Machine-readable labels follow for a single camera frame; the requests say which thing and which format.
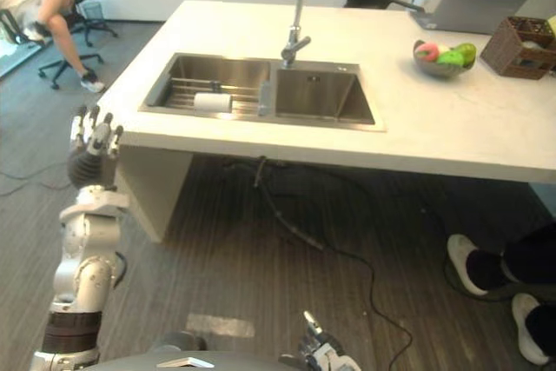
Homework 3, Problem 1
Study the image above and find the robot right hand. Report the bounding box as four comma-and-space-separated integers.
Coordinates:
280, 310, 362, 371

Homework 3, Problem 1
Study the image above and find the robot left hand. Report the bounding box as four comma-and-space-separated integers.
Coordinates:
66, 105, 125, 190

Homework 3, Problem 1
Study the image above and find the white cup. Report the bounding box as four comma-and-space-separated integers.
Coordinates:
192, 92, 232, 112

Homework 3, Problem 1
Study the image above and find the metal sink drying rack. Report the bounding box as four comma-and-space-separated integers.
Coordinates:
150, 76, 271, 116

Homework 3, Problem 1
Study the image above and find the grey sink caddy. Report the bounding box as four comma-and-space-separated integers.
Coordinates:
257, 80, 275, 117

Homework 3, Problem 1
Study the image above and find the stainless steel double sink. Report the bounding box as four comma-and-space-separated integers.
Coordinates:
138, 52, 388, 133

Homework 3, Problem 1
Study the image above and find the robot grey torso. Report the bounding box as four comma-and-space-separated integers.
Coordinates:
96, 330, 305, 371

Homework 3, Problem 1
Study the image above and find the seated person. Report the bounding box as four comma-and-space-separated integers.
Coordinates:
0, 0, 106, 94

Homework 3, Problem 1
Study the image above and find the standing person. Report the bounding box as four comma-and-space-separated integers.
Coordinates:
446, 222, 556, 367

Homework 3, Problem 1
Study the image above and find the tall chrome faucet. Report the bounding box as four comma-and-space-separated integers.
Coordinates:
250, 0, 314, 70

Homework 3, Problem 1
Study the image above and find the grey fruit bowl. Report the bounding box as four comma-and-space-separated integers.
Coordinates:
412, 39, 480, 81

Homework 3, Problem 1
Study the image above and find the pink peach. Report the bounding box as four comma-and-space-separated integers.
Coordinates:
416, 41, 441, 63

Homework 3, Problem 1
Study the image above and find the green apple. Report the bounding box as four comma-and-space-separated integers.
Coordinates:
435, 50, 464, 68

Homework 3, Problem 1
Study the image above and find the green pear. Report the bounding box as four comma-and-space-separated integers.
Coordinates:
451, 43, 478, 70

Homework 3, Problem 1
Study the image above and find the brown wicker basket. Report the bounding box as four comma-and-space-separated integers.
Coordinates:
479, 15, 556, 82

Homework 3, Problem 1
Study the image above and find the grey laptop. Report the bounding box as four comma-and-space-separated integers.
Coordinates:
409, 0, 541, 36

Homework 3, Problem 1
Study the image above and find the thin black floor cable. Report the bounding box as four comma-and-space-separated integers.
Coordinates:
321, 245, 414, 371

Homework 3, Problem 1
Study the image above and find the black corrugated drain hose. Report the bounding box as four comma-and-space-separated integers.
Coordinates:
253, 155, 326, 253

